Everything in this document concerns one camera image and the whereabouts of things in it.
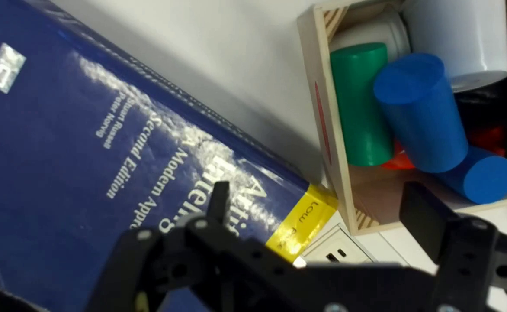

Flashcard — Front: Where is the red toy piece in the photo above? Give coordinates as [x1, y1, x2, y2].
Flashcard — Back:
[467, 124, 507, 160]

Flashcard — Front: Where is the blue hardcover textbook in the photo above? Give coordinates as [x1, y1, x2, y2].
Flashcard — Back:
[0, 0, 341, 312]

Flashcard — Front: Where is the green wooden cylinder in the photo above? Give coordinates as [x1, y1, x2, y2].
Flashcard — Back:
[329, 42, 395, 171]

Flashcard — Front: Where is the white cup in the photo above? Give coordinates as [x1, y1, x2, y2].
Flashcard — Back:
[402, 0, 507, 94]

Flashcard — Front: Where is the white round lid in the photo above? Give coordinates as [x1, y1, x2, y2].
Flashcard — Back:
[329, 13, 412, 63]

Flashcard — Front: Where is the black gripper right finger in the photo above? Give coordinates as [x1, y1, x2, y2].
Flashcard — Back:
[398, 181, 460, 269]

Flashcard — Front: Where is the large blue wooden cylinder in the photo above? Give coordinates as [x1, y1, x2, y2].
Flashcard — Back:
[372, 53, 471, 176]

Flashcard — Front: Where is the white power outlet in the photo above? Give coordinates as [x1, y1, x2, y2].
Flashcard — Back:
[298, 223, 440, 275]

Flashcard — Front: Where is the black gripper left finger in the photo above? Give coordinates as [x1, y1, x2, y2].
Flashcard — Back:
[204, 181, 232, 231]

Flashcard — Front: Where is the small wooden box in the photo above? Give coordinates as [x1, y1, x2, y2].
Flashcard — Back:
[296, 0, 507, 238]

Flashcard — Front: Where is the small blue wooden cylinder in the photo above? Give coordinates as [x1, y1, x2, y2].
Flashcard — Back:
[436, 146, 507, 205]

